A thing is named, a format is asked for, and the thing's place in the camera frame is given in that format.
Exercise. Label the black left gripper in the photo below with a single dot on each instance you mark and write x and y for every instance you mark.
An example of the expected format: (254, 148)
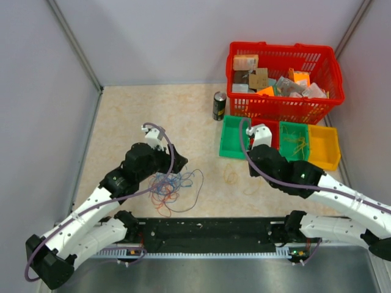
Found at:
(166, 157)

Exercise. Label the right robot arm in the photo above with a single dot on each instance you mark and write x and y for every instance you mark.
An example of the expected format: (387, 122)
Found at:
(363, 222)

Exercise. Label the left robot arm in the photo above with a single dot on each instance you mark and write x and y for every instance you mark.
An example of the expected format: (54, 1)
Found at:
(55, 255)

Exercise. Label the left green bin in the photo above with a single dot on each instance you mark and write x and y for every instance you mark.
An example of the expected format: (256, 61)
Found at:
(231, 136)

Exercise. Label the green bin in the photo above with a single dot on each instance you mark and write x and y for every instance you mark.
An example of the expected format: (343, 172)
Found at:
(231, 136)
(294, 142)

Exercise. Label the dark drink can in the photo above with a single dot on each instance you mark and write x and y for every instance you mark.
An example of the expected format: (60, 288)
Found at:
(219, 104)

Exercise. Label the red bin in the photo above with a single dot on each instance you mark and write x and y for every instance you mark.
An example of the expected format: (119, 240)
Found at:
(273, 126)

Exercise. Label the brown cardboard box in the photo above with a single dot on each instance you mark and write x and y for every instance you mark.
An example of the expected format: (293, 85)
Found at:
(258, 79)

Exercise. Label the right green bin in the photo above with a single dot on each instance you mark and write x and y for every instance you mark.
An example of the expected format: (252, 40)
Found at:
(294, 142)

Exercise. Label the orange box in basket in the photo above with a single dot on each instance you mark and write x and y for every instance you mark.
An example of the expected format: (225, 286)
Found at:
(245, 62)

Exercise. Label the clear plastic bags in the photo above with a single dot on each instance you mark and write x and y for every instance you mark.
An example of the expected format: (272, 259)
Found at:
(286, 87)

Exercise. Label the red plastic basket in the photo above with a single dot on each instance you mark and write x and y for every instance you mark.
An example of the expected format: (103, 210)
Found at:
(319, 61)

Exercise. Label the orange packet in basket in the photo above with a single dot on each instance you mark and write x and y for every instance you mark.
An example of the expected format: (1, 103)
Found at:
(301, 78)

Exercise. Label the yellow bin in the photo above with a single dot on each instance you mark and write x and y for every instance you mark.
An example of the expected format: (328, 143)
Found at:
(324, 147)

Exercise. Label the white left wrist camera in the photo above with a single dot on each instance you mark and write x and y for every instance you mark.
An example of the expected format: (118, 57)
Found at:
(153, 137)

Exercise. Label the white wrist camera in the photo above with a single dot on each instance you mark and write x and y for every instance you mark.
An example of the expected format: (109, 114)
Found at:
(153, 137)
(261, 135)

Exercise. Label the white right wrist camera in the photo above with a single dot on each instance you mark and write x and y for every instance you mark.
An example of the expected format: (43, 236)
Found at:
(261, 135)

